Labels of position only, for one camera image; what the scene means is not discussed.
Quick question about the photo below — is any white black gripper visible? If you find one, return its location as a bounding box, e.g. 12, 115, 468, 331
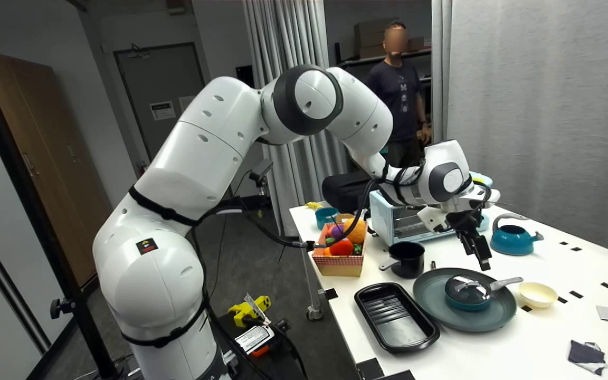
419, 183, 501, 271

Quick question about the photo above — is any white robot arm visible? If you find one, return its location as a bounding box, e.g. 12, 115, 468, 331
93, 65, 499, 380

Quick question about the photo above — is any small blue pan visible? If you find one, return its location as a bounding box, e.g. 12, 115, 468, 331
446, 274, 522, 312

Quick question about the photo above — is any black pot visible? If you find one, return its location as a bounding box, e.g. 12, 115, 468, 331
383, 242, 424, 279

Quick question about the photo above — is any teal kettle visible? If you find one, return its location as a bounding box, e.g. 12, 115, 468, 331
493, 213, 542, 256

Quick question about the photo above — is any dark teal round plate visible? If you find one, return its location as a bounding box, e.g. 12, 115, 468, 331
412, 268, 518, 334

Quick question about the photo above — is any cream yellow bowl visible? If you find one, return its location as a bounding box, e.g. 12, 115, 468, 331
515, 283, 558, 311

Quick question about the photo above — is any light blue toaster oven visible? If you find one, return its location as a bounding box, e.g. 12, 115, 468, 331
367, 172, 496, 249

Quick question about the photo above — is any black grill tray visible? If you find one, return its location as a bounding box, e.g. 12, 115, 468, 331
355, 283, 439, 355

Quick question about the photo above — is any orange plush pineapple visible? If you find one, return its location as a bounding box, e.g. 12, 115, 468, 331
337, 216, 367, 245

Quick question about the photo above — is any red checkered fruit basket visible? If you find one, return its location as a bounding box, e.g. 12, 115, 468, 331
312, 213, 366, 276

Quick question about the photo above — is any black backpack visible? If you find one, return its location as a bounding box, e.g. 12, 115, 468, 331
321, 172, 380, 211

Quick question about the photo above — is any man in dark shirt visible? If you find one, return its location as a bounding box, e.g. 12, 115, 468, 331
367, 22, 434, 167

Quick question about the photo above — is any yellow clamp tool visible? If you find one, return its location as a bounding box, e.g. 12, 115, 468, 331
228, 295, 270, 328

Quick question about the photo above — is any teal pot with handle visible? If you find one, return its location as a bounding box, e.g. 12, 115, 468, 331
309, 201, 337, 229

